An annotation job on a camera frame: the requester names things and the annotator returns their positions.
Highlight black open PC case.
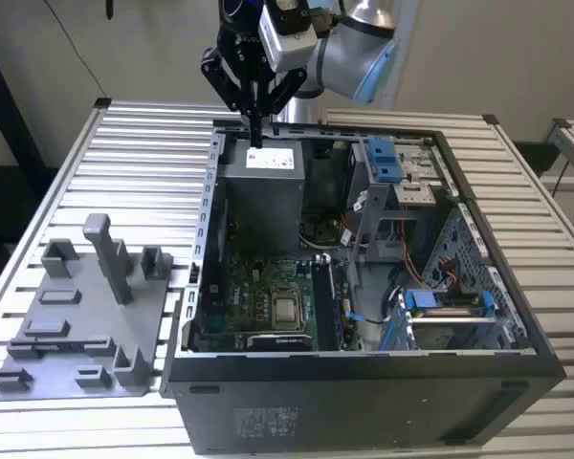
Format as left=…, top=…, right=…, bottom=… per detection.
left=160, top=118, right=568, bottom=455

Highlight black graphics card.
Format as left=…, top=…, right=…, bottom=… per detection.
left=246, top=333, right=318, bottom=353

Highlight grey power supply unit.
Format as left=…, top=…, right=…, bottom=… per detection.
left=218, top=138, right=312, bottom=255

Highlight CPU socket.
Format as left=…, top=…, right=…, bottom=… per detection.
left=266, top=285, right=306, bottom=335

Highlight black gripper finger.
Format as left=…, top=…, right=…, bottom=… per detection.
left=200, top=46, right=258, bottom=147
left=255, top=68, right=309, bottom=147

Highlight metal disk bay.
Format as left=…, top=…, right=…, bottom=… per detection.
left=381, top=286, right=506, bottom=353

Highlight grey metal drive cage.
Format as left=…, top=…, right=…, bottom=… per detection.
left=346, top=136, right=453, bottom=262

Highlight blue disk carrier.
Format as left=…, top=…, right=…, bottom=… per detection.
left=404, top=289, right=499, bottom=319

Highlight thin black wall cable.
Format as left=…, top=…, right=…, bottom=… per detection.
left=52, top=0, right=112, bottom=99

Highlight green motherboard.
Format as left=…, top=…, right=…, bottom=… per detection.
left=190, top=248, right=364, bottom=353

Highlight orange wires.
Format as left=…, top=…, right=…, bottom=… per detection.
left=395, top=228, right=460, bottom=294

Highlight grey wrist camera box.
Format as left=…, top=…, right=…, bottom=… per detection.
left=257, top=0, right=320, bottom=74

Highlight blue drive carrier clip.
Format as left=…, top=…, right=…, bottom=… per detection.
left=366, top=137, right=401, bottom=186

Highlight black stand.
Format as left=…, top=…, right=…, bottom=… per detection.
left=0, top=31, right=58, bottom=269

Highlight grey plastic parts rack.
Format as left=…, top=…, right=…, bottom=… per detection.
left=0, top=213, right=176, bottom=402

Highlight power wire bundle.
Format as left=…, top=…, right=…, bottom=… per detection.
left=298, top=213, right=353, bottom=250

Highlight silver CPU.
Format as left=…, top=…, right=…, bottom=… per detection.
left=273, top=298, right=300, bottom=327

